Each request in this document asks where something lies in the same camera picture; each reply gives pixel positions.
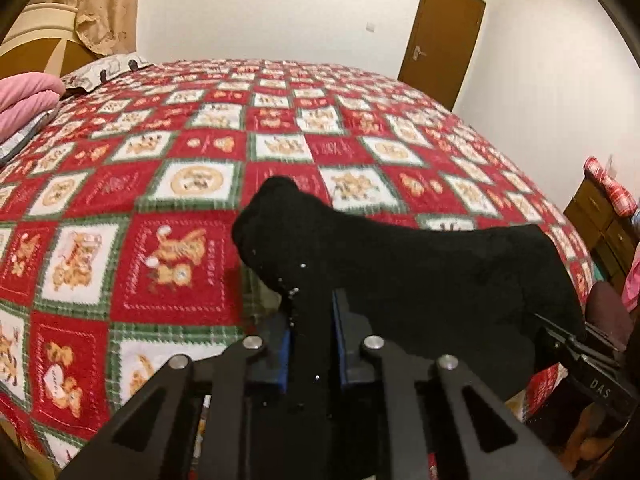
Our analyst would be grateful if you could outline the brown wooden door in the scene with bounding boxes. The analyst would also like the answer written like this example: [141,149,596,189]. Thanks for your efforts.
[397,0,487,111]

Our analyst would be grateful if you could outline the folded pink quilt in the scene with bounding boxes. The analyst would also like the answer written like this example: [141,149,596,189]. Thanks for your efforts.
[0,72,66,148]

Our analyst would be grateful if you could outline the red plaid cloth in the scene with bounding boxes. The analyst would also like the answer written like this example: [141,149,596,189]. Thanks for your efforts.
[584,156,638,217]

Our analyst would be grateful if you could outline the grey printed pillow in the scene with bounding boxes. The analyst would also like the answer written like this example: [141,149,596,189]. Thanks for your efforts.
[60,52,153,93]

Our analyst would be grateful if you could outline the dark red chair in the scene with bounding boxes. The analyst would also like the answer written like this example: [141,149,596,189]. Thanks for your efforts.
[584,281,635,351]

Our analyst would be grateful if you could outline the wooden dresser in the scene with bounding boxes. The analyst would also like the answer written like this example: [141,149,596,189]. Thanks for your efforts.
[564,177,640,283]

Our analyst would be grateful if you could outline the beige patterned curtain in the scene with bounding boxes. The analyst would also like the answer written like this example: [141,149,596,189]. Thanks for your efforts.
[30,0,141,56]

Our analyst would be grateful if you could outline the cream wooden headboard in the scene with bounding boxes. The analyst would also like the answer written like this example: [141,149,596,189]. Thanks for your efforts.
[0,2,98,81]

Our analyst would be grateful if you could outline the red checkered printed blanket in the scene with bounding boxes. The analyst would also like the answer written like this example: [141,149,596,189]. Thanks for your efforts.
[0,57,601,471]

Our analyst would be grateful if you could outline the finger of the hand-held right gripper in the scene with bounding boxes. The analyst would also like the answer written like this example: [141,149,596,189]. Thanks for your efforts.
[533,312,601,347]
[536,329,583,377]

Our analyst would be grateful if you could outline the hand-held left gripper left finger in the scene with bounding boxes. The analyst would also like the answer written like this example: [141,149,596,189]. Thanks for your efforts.
[60,310,296,480]

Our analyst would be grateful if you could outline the pink cloth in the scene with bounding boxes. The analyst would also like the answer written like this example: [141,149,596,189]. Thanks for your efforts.
[620,255,640,311]

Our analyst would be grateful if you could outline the black pants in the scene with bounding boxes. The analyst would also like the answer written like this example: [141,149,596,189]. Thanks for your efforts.
[231,176,587,480]

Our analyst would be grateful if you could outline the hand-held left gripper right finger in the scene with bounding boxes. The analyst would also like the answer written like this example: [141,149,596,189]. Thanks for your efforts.
[332,287,571,480]

